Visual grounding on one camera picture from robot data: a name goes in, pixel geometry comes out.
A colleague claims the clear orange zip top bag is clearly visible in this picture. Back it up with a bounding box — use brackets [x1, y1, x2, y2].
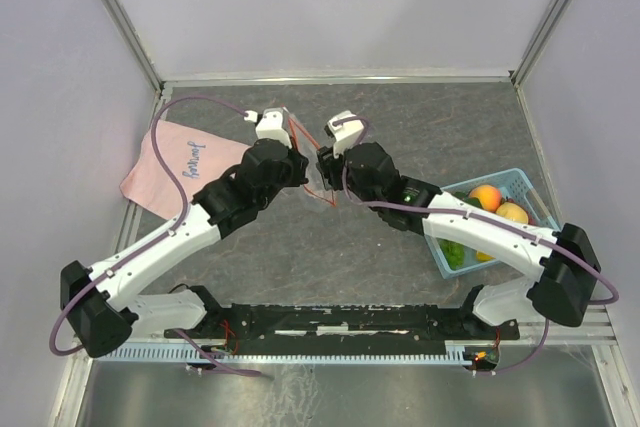
[288, 113, 336, 213]

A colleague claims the orange peach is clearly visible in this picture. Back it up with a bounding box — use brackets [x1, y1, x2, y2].
[469, 184, 502, 212]

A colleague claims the yellow pear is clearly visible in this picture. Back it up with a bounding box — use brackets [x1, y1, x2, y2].
[495, 202, 529, 224]

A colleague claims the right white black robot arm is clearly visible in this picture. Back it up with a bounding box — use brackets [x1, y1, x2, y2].
[317, 143, 601, 338]

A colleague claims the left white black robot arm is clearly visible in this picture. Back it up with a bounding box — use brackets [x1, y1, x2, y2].
[60, 139, 308, 358]

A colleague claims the pink folded cloth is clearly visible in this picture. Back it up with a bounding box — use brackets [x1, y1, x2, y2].
[120, 120, 248, 220]

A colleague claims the green grape bunch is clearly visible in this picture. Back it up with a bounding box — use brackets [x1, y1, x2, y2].
[439, 239, 466, 270]

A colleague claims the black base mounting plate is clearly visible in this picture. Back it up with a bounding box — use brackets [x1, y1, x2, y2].
[186, 304, 520, 357]

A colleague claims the yellow starfruit slice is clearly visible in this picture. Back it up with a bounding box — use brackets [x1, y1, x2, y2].
[475, 251, 494, 262]

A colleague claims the light blue plastic basket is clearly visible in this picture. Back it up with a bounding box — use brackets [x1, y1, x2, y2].
[425, 168, 560, 279]

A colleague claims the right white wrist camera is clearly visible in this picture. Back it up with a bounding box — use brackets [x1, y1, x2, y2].
[325, 110, 370, 158]

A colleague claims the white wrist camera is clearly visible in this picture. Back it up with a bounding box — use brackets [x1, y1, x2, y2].
[325, 110, 370, 158]
[244, 107, 293, 148]

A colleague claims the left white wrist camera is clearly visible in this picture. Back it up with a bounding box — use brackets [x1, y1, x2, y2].
[244, 107, 293, 148]

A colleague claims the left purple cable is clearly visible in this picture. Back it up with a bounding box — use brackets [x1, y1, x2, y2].
[48, 95, 249, 357]

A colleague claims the light blue cable duct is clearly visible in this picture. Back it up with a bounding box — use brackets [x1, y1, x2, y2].
[99, 342, 472, 366]

